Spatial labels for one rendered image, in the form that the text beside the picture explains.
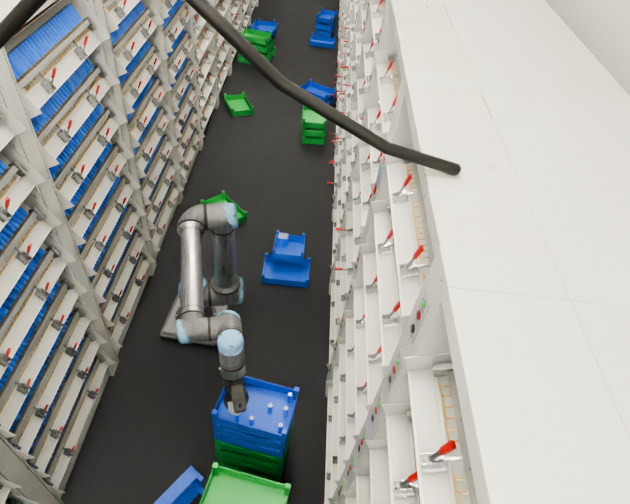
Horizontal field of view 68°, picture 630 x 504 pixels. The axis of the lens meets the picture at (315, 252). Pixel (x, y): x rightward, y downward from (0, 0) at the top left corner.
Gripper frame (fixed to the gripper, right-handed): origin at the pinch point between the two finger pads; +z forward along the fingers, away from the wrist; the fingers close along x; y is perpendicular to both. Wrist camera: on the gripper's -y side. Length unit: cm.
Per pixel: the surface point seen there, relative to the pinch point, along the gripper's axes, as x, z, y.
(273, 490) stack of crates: -8.7, 21.4, -21.5
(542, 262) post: -46, -106, -71
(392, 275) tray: -45, -73, -25
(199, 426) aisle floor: 15, 48, 37
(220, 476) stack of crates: 9.6, 18.8, -11.8
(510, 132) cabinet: -66, -116, -33
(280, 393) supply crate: -19.3, 5.0, 9.1
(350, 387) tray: -41.2, -14.0, -11.8
